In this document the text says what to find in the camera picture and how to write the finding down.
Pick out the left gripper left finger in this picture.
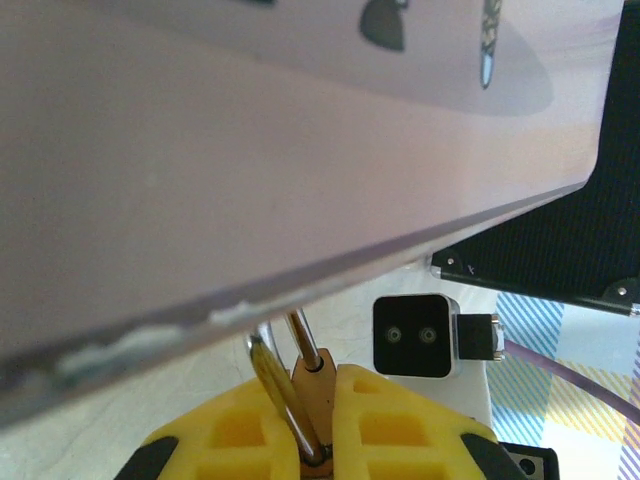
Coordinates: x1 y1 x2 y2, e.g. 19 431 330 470
114 377 302 480

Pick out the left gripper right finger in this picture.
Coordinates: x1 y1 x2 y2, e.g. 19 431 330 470
331 363 524 480

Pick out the brass padlock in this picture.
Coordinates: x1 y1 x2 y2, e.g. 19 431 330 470
284 308 339 480

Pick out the black briefcase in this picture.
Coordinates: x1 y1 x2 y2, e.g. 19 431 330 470
428 0 640 318

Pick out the pink tin box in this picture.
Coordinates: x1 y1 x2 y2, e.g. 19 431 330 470
0 0 626 432

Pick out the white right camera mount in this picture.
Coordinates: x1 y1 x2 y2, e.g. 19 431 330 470
388 358 494 437

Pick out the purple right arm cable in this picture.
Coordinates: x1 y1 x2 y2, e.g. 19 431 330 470
502 338 640 427

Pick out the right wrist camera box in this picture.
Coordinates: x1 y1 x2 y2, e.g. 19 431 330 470
372 292 508 382

